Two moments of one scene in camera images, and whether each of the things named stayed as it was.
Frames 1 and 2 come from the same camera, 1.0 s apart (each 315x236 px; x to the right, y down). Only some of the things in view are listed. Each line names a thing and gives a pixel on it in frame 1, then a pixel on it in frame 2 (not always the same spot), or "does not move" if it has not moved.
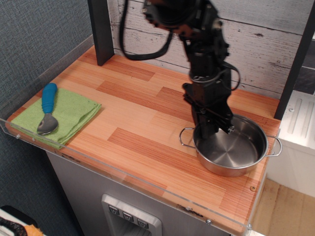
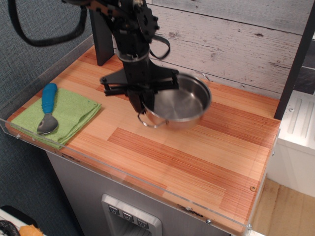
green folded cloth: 72,111 does not move
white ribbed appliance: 295,166 does not move
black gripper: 209,90 -> 139,73
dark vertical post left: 100,18 does not move
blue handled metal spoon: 49,124 does not move
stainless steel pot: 242,151 -> 180,108
